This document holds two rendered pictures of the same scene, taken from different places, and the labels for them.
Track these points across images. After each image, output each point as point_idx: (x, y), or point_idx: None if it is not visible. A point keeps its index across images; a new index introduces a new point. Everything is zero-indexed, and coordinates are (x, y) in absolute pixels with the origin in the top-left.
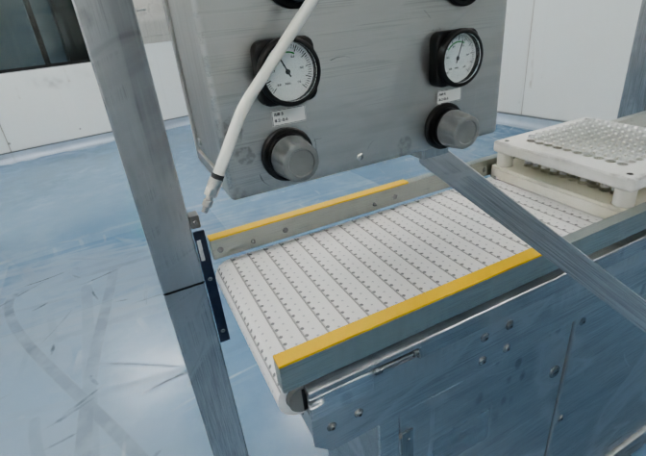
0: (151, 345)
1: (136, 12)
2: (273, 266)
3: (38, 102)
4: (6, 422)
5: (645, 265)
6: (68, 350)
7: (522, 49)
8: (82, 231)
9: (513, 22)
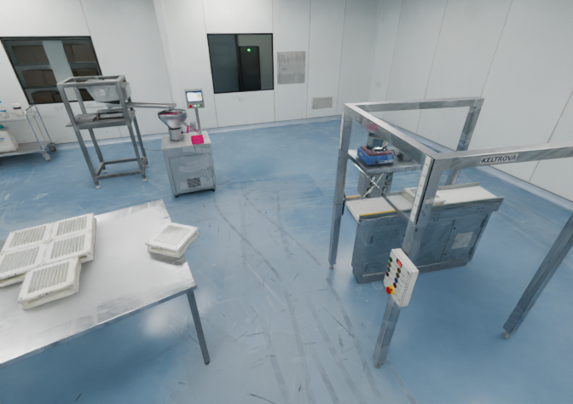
0: (296, 218)
1: (281, 70)
2: (355, 204)
3: (233, 106)
4: (260, 228)
5: None
6: (270, 214)
7: None
8: (260, 173)
9: (467, 108)
